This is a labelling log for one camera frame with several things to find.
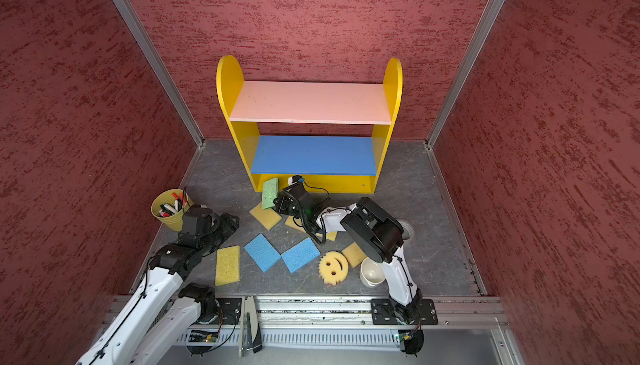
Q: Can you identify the green cellulose sponge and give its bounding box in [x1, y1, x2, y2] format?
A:
[261, 178, 279, 209]

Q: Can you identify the tan sponge green scrub back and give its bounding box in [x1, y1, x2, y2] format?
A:
[249, 204, 282, 231]

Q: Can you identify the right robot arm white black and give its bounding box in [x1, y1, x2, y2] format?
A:
[268, 175, 422, 325]

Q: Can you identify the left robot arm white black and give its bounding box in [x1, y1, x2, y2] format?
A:
[78, 205, 240, 364]

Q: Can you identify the yellow shelf with coloured boards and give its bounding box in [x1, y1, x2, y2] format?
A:
[217, 55, 403, 194]

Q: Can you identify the tan sponge middle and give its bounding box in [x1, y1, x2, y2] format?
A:
[285, 216, 306, 233]

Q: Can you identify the yellow cellulose sponge lower left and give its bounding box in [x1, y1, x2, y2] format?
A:
[215, 246, 240, 287]

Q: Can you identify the yellow cellulose sponge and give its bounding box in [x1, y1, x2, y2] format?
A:
[215, 246, 240, 287]
[317, 232, 338, 241]

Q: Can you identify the yellow-green pen cup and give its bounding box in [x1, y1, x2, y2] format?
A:
[151, 189, 194, 233]

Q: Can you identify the yellow cellulose sponge upper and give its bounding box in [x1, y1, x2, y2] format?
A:
[317, 232, 338, 241]

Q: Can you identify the blue sponge right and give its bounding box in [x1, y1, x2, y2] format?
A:
[281, 238, 320, 273]

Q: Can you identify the blue sponge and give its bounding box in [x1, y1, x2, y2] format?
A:
[281, 238, 320, 273]
[244, 234, 281, 273]

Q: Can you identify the blue sponge left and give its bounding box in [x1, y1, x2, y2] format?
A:
[244, 234, 281, 273]

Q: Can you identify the smiley face yellow sponge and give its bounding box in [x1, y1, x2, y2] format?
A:
[318, 252, 349, 286]

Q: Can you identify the tan sponge near mug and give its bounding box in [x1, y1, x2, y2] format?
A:
[342, 243, 367, 268]

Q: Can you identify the white mug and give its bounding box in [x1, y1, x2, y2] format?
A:
[359, 258, 386, 288]

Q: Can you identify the clear tape roll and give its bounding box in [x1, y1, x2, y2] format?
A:
[399, 219, 414, 241]

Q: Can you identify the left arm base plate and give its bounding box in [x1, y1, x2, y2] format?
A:
[196, 298, 242, 326]

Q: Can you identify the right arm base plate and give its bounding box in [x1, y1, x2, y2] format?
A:
[370, 298, 438, 326]

